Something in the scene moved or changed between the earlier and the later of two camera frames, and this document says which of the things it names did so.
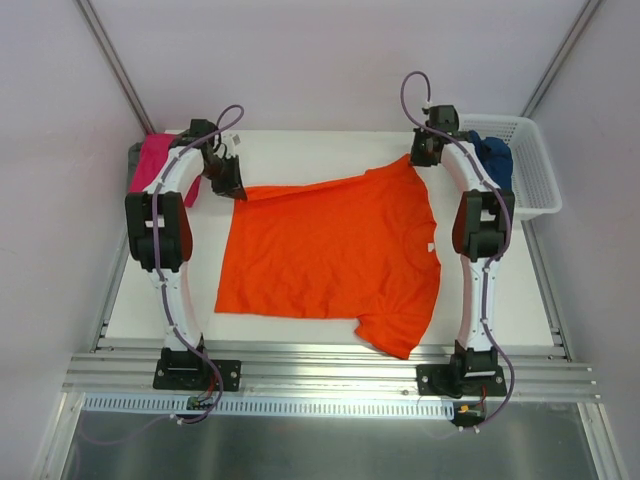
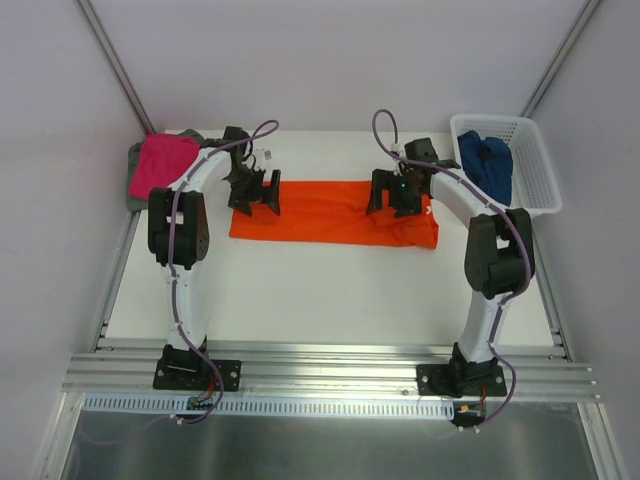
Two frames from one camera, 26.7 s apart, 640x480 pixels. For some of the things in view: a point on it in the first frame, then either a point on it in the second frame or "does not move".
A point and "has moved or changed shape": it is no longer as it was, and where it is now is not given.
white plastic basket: [535, 191] does not move
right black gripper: [420, 155] → [392, 185]
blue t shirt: [497, 157] does not move
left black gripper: [226, 176] → [253, 188]
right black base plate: [460, 380] does not move
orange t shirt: [359, 246] has moved or changed shape
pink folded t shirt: [155, 146] does not move
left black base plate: [196, 374] does not move
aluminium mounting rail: [530, 374] does not move
